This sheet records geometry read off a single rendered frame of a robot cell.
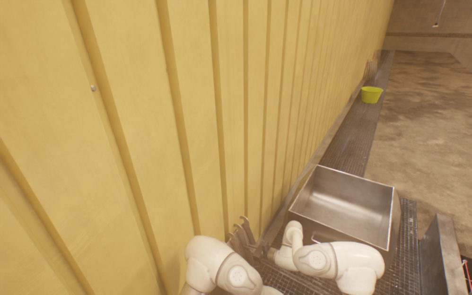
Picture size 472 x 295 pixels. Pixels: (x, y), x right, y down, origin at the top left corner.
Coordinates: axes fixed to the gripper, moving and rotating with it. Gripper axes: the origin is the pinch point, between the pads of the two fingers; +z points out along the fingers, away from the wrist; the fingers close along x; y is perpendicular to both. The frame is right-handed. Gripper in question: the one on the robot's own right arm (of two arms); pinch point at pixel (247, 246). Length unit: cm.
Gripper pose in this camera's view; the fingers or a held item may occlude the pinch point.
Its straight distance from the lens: 172.9
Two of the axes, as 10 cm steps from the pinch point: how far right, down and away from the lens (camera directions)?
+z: -8.2, -0.5, 5.7
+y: 2.1, 9.0, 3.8
